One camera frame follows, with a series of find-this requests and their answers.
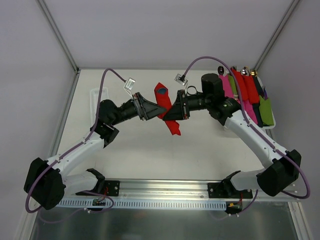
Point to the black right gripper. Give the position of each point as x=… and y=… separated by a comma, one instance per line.
x=182, y=104

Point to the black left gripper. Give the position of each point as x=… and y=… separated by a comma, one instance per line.
x=141, y=106

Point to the red paper napkin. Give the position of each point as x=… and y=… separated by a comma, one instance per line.
x=162, y=99

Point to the blue plastic spoon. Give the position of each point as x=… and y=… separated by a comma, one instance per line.
x=162, y=91

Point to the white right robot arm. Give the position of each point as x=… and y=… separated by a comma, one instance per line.
x=280, y=166

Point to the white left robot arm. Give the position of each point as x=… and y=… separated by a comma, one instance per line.
x=48, y=181

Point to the white utensil tray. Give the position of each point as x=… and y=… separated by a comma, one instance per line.
x=93, y=99

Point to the white basket of rolled napkins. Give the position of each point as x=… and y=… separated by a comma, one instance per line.
x=254, y=95

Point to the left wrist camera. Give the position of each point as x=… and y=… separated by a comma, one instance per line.
x=128, y=86

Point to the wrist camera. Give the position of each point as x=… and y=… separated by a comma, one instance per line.
x=181, y=79
x=128, y=86

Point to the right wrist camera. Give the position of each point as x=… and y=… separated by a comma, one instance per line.
x=181, y=79

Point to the aluminium mounting rail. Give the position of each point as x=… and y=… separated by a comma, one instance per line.
x=167, y=189

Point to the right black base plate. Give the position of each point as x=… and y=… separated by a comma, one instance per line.
x=225, y=191

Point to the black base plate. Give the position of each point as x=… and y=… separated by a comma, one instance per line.
x=110, y=188
x=225, y=191

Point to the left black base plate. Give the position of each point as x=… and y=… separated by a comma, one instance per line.
x=110, y=188

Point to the white slotted cable duct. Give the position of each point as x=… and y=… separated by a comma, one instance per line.
x=154, y=204

